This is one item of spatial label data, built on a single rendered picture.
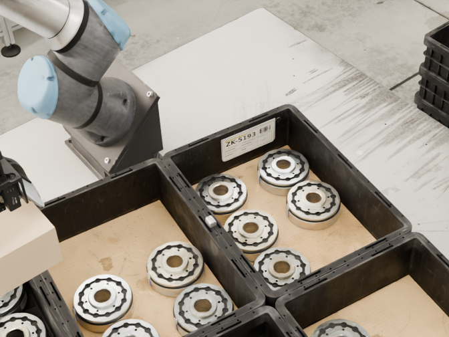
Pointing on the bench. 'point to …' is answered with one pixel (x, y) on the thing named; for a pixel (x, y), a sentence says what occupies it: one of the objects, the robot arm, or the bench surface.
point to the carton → (25, 245)
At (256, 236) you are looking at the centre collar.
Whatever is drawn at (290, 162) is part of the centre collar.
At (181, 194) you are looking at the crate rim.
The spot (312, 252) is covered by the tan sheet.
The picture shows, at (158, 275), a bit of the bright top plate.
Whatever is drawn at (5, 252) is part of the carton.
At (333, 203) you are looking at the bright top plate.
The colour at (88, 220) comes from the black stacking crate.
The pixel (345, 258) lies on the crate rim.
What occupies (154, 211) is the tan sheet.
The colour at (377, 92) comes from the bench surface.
